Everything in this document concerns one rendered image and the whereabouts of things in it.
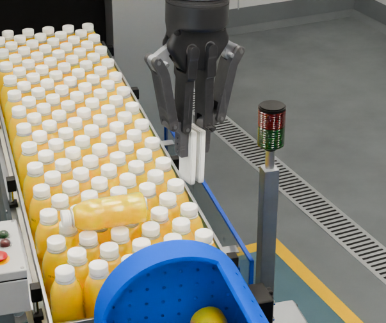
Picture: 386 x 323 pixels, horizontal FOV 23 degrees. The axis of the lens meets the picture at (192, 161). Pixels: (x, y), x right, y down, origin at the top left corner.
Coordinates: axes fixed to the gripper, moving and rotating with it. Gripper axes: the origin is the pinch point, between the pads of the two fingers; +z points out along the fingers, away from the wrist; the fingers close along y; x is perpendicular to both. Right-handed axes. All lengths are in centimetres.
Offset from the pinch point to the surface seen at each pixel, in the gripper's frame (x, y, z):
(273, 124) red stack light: -67, -62, 29
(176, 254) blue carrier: -30.1, -16.2, 33.0
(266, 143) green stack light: -68, -62, 34
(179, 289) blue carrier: -34, -20, 43
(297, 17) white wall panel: -418, -340, 115
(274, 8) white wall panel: -422, -323, 108
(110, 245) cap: -62, -19, 47
